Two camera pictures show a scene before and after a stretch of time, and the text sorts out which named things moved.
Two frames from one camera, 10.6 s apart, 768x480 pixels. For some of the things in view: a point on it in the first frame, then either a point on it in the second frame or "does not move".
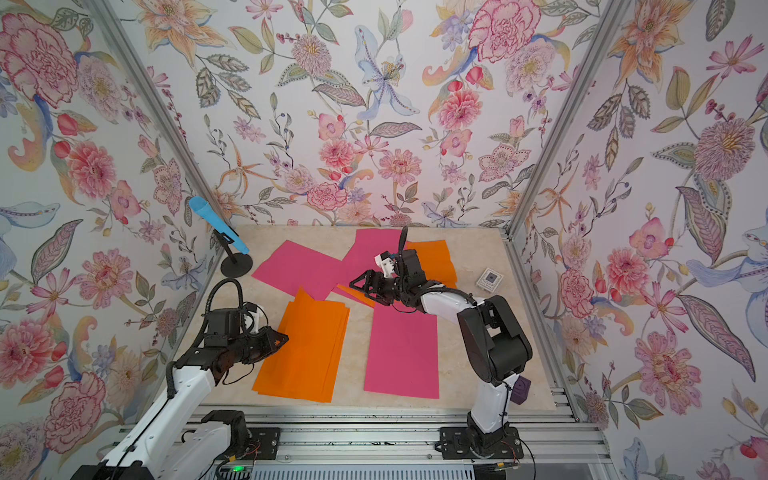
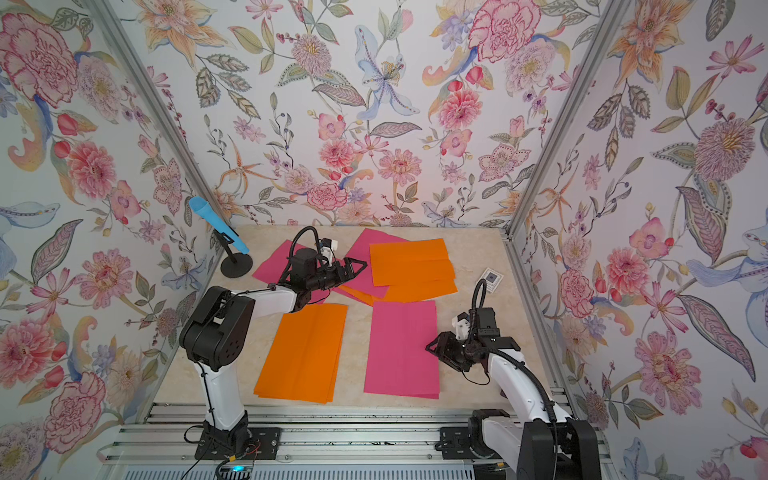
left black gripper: x=269 y=339 → x=340 y=276
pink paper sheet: x=403 y=355 does not move
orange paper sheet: x=305 y=367 does not move
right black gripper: x=371 y=276 → x=445 y=337
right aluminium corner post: x=611 y=22 does not move
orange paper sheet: x=432 y=261 does not move
